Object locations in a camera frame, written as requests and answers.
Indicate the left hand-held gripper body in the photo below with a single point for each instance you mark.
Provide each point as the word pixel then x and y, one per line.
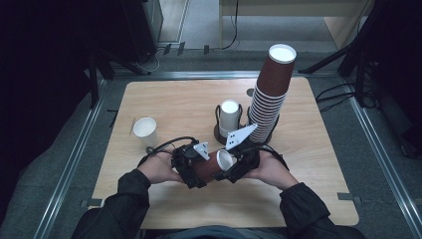
pixel 184 162

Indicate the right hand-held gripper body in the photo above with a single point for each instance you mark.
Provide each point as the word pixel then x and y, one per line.
pixel 247 159

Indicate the single brown paper cup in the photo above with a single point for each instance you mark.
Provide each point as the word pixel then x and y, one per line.
pixel 207 169

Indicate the dark holder with brown stack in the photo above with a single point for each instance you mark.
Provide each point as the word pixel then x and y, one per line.
pixel 272 136

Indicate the dark holder with white stack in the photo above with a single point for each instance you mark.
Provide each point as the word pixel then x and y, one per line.
pixel 219 137

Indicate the stack of white paper cups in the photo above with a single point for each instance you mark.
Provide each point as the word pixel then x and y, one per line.
pixel 229 116

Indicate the single white paper cup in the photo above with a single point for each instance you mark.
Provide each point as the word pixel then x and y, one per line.
pixel 145 128

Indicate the stack of brown paper cups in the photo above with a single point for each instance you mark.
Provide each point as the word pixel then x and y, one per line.
pixel 270 89

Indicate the person's left hand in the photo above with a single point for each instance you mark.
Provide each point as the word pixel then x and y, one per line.
pixel 159 169

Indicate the person's right hand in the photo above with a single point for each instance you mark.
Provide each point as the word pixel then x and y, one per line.
pixel 272 172

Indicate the round grey table grommet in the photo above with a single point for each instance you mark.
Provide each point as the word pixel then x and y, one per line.
pixel 251 92

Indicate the black metal stand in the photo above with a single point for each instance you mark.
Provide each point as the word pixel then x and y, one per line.
pixel 99 66

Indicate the black cabinet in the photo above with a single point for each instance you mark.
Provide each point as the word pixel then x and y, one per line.
pixel 139 23

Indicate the black tripod stand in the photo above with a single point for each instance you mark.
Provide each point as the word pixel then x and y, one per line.
pixel 358 49

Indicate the light wooden furniture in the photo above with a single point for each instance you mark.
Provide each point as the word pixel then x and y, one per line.
pixel 298 6

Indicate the metal floor rail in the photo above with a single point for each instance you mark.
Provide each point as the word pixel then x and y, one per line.
pixel 215 74
pixel 388 159
pixel 66 172

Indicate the grey table bracket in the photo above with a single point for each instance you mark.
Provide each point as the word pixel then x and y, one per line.
pixel 92 202
pixel 348 197

